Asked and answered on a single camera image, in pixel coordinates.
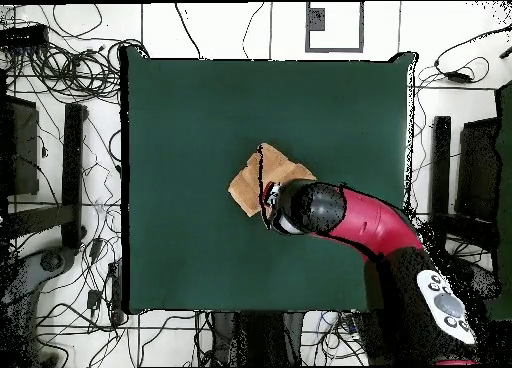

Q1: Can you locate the tan terry cloth towel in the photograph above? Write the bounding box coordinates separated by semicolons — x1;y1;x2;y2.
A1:
227;142;318;218

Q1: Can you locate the black flat device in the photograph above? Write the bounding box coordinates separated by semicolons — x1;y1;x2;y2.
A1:
0;23;51;50

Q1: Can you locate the dark green table cloth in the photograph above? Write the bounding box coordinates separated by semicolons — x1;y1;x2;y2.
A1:
119;45;419;316

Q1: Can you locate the black power strip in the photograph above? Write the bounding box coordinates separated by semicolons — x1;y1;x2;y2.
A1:
106;259;124;325

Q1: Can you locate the black box case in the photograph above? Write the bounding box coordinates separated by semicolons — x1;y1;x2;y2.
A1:
0;95;41;197
455;117;501;225

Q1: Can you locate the black power adapter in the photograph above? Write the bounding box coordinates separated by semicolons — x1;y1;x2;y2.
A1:
444;70;474;84

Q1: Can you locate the grey wheeled floor base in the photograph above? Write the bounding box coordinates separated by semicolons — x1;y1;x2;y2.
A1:
447;254;502;302
0;245;78;345

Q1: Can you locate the black stand frame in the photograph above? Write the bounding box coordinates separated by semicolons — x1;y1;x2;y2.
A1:
7;102;89;251
426;115;501;257

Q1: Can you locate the black cable tangle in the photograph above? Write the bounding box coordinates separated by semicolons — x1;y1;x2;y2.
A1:
0;3;151;105

